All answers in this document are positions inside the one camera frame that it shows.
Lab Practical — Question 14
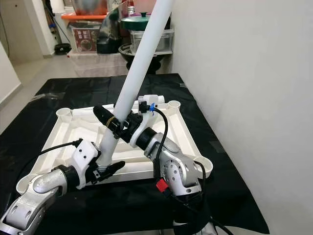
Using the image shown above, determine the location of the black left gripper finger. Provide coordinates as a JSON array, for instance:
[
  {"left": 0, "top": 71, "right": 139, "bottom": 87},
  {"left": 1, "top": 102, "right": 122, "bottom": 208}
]
[{"left": 98, "top": 161, "right": 126, "bottom": 178}]

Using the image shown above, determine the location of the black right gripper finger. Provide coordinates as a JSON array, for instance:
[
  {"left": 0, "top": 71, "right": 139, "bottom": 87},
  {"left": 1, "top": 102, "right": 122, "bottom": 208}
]
[{"left": 93, "top": 105, "right": 128, "bottom": 136}]

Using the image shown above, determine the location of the white plastic table top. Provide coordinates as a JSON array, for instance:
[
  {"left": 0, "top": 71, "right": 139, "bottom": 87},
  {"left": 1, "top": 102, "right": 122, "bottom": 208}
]
[{"left": 16, "top": 95, "right": 213, "bottom": 194}]

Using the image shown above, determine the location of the bench with white lace cloth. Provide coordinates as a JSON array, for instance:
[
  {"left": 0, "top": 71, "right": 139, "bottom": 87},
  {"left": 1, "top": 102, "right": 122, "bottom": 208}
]
[{"left": 68, "top": 51, "right": 130, "bottom": 78}]

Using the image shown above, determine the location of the black round wok stand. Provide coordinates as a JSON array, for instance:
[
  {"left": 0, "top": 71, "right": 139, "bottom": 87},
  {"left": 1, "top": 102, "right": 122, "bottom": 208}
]
[{"left": 118, "top": 43, "right": 164, "bottom": 74}]

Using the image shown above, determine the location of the crinkled clear tape strip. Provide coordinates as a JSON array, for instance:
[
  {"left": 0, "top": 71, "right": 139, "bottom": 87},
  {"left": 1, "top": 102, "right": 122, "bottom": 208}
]
[{"left": 29, "top": 92, "right": 59, "bottom": 101}]

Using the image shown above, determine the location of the black floor mop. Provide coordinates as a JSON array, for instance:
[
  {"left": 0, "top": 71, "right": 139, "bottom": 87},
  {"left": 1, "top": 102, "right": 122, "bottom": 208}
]
[{"left": 54, "top": 43, "right": 72, "bottom": 54}]

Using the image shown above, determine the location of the black plastic bag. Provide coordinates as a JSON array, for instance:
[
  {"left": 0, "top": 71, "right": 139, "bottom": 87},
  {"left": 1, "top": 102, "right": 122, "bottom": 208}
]
[{"left": 97, "top": 10, "right": 123, "bottom": 54}]

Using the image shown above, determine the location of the clear plastic container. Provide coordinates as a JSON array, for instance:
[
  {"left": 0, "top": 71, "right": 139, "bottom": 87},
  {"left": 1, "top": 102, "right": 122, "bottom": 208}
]
[{"left": 130, "top": 28, "right": 174, "bottom": 54}]

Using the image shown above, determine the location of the green pot with lid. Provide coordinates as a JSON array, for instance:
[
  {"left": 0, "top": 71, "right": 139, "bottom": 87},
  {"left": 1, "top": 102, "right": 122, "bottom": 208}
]
[{"left": 120, "top": 12, "right": 150, "bottom": 31}]

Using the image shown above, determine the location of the steel pot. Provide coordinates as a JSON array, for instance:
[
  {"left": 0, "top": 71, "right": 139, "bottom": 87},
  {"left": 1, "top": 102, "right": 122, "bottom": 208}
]
[{"left": 71, "top": 0, "right": 103, "bottom": 15}]

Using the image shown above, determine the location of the white box with pink lid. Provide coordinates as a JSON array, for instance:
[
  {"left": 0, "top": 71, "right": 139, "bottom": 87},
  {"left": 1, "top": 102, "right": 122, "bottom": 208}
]
[{"left": 132, "top": 0, "right": 155, "bottom": 14}]

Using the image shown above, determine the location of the black table cloth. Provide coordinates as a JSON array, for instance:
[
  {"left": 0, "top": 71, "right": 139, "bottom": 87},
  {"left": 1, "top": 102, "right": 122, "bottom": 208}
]
[{"left": 0, "top": 73, "right": 270, "bottom": 235}]

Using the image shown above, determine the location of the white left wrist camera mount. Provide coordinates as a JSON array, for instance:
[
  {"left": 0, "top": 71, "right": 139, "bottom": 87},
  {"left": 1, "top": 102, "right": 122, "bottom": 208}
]
[{"left": 72, "top": 140, "right": 100, "bottom": 189}]

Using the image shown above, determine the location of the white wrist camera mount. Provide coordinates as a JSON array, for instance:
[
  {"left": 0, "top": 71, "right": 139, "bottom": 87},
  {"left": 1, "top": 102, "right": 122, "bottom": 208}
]
[
  {"left": 72, "top": 140, "right": 100, "bottom": 189},
  {"left": 138, "top": 94, "right": 164, "bottom": 116}
]

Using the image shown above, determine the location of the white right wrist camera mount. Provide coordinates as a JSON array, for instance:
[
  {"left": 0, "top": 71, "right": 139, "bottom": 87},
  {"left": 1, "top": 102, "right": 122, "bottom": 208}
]
[{"left": 138, "top": 94, "right": 164, "bottom": 116}]

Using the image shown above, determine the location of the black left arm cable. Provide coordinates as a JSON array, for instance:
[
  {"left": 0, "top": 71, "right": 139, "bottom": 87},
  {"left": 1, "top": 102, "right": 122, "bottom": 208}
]
[{"left": 5, "top": 139, "right": 83, "bottom": 206}]

